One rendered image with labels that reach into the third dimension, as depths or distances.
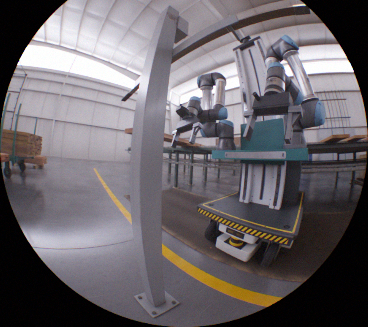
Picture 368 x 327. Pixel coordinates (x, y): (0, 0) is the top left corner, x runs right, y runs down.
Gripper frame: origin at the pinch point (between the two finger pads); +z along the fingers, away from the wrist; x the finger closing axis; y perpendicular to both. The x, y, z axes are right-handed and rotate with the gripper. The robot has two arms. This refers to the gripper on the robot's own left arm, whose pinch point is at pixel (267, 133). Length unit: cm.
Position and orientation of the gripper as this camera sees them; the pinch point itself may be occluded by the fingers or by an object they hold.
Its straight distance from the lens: 38.1
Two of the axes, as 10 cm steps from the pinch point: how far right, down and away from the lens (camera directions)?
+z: -4.5, 8.8, -1.7
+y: -7.7, -4.7, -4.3
